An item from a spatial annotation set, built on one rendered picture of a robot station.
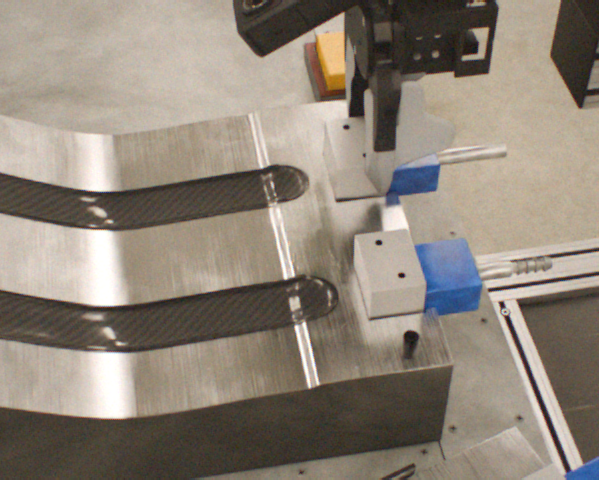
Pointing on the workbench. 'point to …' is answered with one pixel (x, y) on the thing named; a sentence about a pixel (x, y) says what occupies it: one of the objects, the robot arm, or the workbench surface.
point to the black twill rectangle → (401, 473)
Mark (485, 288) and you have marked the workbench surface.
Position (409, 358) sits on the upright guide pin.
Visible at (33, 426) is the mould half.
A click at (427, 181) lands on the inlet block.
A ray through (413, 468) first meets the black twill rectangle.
